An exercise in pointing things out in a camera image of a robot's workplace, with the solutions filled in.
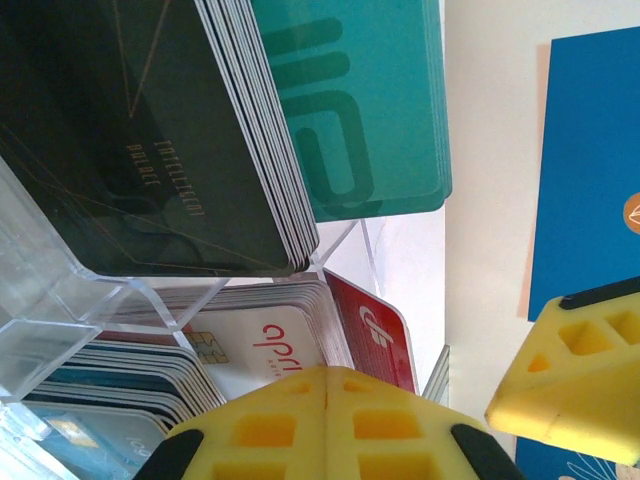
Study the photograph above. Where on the blue card stack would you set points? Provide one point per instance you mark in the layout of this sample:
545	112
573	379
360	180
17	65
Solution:
150	380

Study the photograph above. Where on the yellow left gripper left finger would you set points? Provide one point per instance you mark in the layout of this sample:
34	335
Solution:
260	435

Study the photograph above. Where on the white card stack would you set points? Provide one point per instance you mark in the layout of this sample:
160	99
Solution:
260	340

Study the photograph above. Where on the blue floral wall panel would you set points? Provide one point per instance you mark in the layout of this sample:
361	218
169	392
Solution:
590	150

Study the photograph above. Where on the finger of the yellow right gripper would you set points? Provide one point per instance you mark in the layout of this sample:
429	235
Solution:
575	400

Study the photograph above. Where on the teal card stack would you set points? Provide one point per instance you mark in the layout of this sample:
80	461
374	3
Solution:
375	100

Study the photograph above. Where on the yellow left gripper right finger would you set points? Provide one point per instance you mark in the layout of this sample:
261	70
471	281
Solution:
390	430

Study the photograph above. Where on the black card stack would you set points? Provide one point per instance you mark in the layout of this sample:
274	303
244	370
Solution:
150	150

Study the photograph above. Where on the clear acrylic card display stand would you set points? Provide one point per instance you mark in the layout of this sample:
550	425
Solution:
50	320

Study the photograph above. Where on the red credit card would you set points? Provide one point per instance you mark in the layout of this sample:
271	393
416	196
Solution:
380	325

